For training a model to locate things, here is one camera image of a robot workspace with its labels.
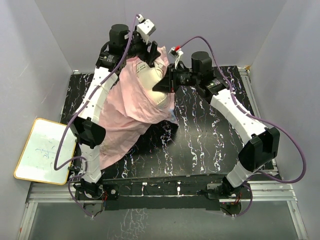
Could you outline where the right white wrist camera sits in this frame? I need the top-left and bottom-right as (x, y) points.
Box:
(168, 45), (184, 62)

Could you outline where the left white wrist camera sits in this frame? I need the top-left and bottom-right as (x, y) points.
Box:
(136, 19), (156, 39)

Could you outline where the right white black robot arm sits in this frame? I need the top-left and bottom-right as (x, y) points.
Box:
(152, 48), (280, 199)

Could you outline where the white board with yellow frame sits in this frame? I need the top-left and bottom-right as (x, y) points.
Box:
(13, 118), (71, 186)

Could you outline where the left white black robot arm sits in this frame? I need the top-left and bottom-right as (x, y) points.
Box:
(70, 19), (161, 200)

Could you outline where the cream pillow with bear print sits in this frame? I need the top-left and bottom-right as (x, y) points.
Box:
(136, 62), (172, 108)

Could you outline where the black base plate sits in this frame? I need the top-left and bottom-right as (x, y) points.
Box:
(73, 174), (253, 214)

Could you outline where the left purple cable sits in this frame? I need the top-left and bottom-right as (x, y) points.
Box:
(53, 13), (145, 219)

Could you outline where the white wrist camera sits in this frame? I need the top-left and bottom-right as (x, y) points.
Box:
(168, 45), (184, 62)
(136, 19), (156, 39)

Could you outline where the pink purple printed pillowcase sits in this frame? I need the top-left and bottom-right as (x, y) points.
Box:
(99, 46), (178, 170)

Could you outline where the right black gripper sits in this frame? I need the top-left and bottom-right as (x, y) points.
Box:
(152, 63), (200, 94)

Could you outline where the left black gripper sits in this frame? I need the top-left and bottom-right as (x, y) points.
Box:
(121, 27), (159, 64)

